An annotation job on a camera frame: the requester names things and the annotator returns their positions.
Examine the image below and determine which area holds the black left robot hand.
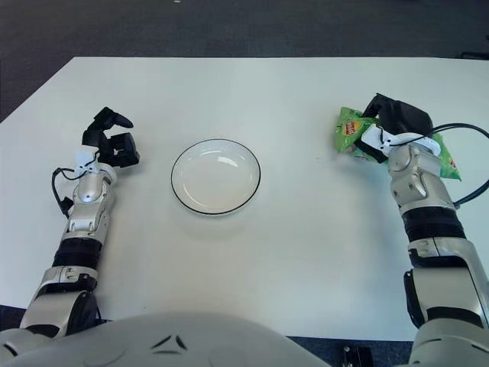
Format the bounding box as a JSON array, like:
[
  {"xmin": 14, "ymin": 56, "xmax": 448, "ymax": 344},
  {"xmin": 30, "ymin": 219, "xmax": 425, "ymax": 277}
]
[{"xmin": 74, "ymin": 107, "xmax": 141, "ymax": 179}]

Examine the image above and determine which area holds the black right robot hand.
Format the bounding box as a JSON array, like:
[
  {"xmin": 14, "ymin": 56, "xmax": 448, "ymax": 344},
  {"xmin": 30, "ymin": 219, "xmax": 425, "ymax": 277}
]
[{"xmin": 354, "ymin": 93, "xmax": 444, "ymax": 165}]

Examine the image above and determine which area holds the green chip bag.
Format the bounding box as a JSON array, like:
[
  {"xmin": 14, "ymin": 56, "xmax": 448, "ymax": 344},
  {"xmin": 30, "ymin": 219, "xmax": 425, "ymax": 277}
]
[{"xmin": 330, "ymin": 106, "xmax": 462, "ymax": 181}]

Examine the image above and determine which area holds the white plate with black rim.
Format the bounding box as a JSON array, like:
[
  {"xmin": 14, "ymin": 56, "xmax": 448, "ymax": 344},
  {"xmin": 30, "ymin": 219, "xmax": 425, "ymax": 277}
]
[{"xmin": 170, "ymin": 139, "xmax": 262, "ymax": 217}]

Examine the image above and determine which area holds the grey robot torso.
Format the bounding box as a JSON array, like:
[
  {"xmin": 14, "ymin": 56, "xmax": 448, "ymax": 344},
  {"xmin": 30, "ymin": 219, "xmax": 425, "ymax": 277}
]
[{"xmin": 0, "ymin": 311, "xmax": 337, "ymax": 367}]

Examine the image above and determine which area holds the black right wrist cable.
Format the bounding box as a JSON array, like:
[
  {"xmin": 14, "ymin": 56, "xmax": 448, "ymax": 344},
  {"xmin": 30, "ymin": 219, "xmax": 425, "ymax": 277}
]
[{"xmin": 393, "ymin": 122, "xmax": 489, "ymax": 207}]

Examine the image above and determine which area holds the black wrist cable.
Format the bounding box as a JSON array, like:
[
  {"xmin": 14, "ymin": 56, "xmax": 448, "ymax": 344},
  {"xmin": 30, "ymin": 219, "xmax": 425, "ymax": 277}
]
[
  {"xmin": 393, "ymin": 122, "xmax": 489, "ymax": 207},
  {"xmin": 51, "ymin": 167, "xmax": 85, "ymax": 219}
]

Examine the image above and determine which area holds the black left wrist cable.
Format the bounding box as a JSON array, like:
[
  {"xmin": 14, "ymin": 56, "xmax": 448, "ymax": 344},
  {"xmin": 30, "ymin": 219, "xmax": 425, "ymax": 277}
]
[{"xmin": 51, "ymin": 167, "xmax": 85, "ymax": 219}]

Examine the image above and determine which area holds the black bracket under table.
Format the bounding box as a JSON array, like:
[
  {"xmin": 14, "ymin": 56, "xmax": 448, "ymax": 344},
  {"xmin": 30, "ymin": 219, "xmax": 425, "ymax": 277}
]
[{"xmin": 342, "ymin": 346, "xmax": 371, "ymax": 367}]

